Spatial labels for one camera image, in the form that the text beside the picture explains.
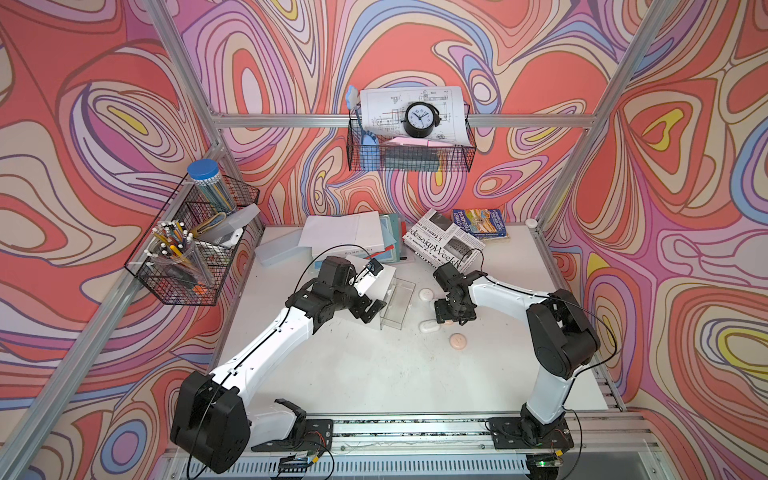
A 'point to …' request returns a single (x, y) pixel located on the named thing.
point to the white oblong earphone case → (429, 326)
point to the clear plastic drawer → (400, 295)
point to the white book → (326, 233)
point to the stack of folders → (393, 230)
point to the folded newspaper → (439, 239)
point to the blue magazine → (485, 223)
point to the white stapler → (231, 237)
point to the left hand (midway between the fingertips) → (374, 290)
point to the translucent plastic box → (280, 245)
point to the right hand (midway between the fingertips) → (452, 323)
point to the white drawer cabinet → (382, 287)
